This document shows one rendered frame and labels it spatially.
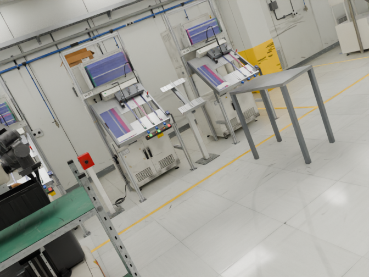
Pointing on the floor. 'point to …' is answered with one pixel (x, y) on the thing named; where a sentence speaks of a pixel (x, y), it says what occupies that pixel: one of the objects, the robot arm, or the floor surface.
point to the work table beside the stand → (278, 77)
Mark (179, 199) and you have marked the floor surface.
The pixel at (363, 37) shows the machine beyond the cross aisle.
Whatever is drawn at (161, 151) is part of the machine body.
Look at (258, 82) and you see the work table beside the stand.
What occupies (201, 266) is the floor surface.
